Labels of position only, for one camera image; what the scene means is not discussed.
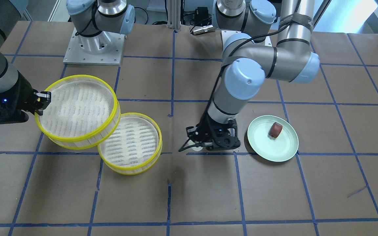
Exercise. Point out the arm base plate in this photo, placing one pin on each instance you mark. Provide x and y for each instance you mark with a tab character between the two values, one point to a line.
103	49
229	37

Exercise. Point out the aluminium frame post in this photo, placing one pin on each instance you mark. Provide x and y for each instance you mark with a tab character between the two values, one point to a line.
174	11

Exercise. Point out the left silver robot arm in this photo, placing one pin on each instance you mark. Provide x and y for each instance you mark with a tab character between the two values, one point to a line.
250	56

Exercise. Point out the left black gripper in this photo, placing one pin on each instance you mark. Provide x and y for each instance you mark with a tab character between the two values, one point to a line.
207	130

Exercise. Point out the light green plate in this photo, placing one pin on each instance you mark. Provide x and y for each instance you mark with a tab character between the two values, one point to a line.
280	149

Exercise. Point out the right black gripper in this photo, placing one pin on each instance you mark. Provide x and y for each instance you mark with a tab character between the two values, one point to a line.
22	94

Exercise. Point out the yellow steamer layer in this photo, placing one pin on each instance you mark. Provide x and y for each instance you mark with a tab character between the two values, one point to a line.
83	112
134	146

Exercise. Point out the brown bun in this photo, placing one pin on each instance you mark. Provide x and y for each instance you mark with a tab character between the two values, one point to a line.
275	130

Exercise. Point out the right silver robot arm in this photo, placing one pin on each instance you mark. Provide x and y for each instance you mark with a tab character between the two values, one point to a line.
10	13

